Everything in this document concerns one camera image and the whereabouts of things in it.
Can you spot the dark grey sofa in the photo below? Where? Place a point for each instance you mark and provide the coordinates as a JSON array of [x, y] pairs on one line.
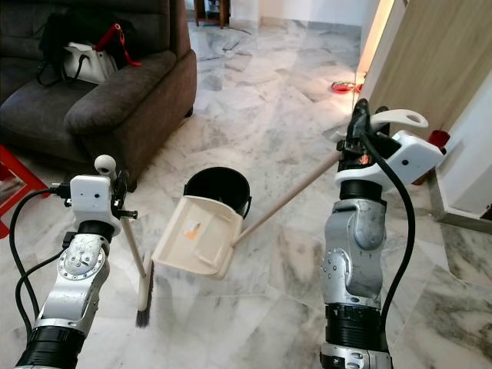
[[123, 108]]

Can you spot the red plastic stool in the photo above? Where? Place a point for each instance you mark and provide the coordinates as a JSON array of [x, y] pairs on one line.
[[11, 165]]

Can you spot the black shoulder bag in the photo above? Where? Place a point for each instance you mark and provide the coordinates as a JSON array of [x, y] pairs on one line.
[[65, 27]]

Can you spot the beige broom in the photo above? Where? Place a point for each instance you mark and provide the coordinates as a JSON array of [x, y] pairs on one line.
[[144, 300]]

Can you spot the small red item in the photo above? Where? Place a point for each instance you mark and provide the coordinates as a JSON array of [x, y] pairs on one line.
[[440, 138]]

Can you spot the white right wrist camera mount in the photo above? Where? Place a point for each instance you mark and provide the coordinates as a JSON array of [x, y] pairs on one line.
[[411, 157]]

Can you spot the white bag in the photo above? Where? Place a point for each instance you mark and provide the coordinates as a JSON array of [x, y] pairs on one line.
[[86, 64]]

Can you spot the black round bin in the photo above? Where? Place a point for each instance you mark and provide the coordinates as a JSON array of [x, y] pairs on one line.
[[217, 184]]

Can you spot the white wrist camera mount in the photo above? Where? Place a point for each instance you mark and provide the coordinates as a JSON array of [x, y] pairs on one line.
[[90, 197], [411, 157]]

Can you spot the light wooden wall panel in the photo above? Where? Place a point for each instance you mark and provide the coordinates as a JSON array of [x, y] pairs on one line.
[[430, 54]]

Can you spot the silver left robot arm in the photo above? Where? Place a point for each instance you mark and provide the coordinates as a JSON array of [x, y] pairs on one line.
[[81, 265]]

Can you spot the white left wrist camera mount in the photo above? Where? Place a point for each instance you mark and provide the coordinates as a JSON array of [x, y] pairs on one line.
[[90, 197]]

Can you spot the red bowl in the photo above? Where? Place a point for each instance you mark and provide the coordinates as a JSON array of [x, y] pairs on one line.
[[344, 86]]

